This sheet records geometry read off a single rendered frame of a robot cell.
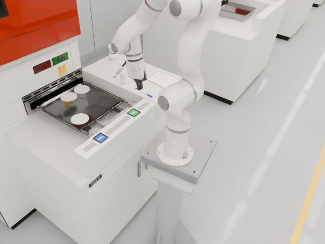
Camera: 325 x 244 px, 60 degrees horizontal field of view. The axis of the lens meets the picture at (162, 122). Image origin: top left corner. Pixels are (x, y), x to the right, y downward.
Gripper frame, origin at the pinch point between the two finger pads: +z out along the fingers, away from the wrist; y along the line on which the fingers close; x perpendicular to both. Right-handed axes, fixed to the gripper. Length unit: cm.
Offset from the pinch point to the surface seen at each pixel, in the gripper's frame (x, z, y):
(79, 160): -45.1, 19.7, -5.6
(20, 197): -57, 70, -74
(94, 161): -40.8, 21.2, 0.0
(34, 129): -38, 19, -53
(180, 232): -9, 101, 20
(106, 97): 3.2, 15.1, -33.1
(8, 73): -37, -15, -56
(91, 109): -11.9, 15.5, -31.0
